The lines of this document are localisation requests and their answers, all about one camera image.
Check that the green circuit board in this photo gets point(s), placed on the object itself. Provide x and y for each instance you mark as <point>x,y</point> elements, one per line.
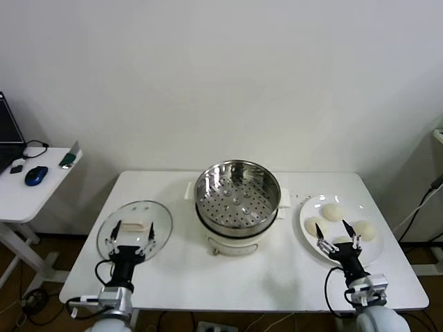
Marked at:
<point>68,159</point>

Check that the white power strip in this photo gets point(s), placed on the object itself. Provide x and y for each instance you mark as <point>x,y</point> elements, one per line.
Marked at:
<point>218,326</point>

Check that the white steamed baozi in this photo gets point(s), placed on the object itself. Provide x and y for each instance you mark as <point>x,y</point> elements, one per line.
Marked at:
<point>366,231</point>
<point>333,211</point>
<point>311,226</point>
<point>341,239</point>

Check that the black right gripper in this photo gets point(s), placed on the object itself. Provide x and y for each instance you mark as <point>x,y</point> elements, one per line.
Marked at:
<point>347,257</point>

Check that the round glass pot lid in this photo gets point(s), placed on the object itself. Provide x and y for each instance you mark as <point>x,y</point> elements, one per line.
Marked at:
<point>161,221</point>

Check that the blue computer mouse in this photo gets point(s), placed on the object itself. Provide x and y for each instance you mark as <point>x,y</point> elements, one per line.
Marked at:
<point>36,174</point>

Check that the white side table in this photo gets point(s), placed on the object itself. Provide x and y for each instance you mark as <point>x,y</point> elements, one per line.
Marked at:
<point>45,197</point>

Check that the white electric cooker base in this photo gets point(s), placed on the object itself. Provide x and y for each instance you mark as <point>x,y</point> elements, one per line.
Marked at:
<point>235,247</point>

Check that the stainless steel steamer basket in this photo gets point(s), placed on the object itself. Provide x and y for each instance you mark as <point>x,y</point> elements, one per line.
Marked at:
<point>214,180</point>

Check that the black laptop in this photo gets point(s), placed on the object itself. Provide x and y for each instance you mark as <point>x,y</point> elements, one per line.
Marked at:
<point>7,131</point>

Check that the round white plate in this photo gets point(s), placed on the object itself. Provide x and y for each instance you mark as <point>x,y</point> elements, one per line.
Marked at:
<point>358,211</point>

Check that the small black adapter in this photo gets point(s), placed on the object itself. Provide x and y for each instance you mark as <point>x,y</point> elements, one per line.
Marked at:
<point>16,169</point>

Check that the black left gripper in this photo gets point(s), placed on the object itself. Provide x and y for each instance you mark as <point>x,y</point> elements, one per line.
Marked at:
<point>124,256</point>

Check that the white work table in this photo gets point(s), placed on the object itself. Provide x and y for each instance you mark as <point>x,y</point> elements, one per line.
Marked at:
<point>180,283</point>

